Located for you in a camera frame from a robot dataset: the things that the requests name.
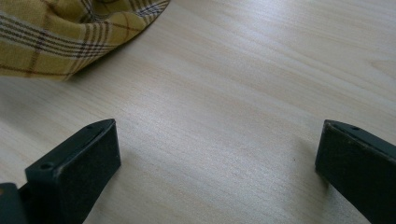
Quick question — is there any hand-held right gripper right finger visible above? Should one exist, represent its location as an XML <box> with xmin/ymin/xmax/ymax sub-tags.
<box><xmin>314</xmin><ymin>119</ymin><xmax>396</xmax><ymax>224</ymax></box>

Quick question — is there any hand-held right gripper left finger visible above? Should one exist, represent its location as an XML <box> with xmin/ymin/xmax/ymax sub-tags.
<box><xmin>19</xmin><ymin>118</ymin><xmax>122</xmax><ymax>224</ymax></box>

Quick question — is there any yellow plaid cloth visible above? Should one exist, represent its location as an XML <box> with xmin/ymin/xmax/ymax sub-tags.
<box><xmin>0</xmin><ymin>0</ymin><xmax>172</xmax><ymax>82</ymax></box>

